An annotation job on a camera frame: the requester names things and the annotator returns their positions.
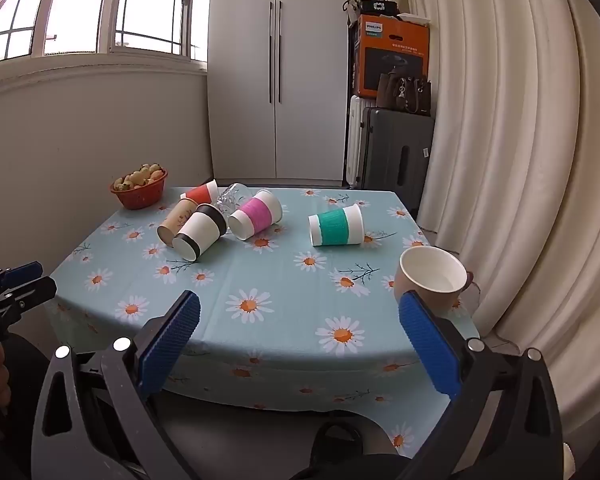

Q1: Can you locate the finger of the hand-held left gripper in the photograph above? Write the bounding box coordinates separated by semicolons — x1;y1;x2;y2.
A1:
0;261;44;292
0;276;58;331

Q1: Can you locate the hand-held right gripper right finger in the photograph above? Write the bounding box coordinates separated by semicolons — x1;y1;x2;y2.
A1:
399;290;566;480

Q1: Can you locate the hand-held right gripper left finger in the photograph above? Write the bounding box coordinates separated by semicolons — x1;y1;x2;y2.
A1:
31;290;202;480

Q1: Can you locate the black and white paper cup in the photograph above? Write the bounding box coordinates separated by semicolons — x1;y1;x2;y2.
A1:
172;203;228;263

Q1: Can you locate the beige paper cup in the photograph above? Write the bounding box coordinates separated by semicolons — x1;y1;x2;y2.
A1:
157;197;199;250

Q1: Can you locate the red and white paper cup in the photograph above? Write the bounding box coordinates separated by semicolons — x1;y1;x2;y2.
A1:
180;179;219;206

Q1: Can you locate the white cup with pink sleeve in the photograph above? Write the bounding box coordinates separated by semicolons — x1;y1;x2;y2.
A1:
228;189;285;241

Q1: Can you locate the white cup with green sleeve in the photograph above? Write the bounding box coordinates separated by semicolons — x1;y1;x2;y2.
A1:
308;204;365;247

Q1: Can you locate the clear glass cup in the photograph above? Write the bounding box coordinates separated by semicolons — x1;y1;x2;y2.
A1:
215;182;254;219

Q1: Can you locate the brown mug white inside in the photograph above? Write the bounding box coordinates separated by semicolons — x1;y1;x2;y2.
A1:
393;246;475;314

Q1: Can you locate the red plastic basket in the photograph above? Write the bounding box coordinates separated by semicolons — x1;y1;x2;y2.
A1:
110;168;169;210

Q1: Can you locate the pile of yellow fruits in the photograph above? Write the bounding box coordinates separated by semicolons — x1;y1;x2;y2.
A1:
113;163;165;192

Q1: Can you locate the dark grey suitcase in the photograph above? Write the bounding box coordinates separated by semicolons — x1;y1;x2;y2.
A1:
355;106;436;213

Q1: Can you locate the cream curtain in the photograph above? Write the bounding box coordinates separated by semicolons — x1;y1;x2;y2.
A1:
399;0;600;458

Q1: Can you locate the white suitcase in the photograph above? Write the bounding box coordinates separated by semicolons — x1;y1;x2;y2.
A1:
346;94;377;187

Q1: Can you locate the dark brown handbag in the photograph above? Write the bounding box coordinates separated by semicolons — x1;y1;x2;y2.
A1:
376;72;433;117

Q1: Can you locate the white framed window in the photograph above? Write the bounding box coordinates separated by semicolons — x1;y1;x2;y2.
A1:
0;0;214;69

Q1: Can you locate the white wardrobe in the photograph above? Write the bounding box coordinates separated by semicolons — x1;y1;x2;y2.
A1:
207;0;351;189

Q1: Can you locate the orange cardboard box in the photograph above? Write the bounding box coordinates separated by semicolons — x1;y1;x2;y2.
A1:
356;14;430;102

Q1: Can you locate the white flat box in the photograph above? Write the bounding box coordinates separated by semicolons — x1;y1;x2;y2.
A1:
397;11;431;29

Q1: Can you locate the black camera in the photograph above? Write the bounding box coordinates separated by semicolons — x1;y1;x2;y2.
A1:
359;0;399;16

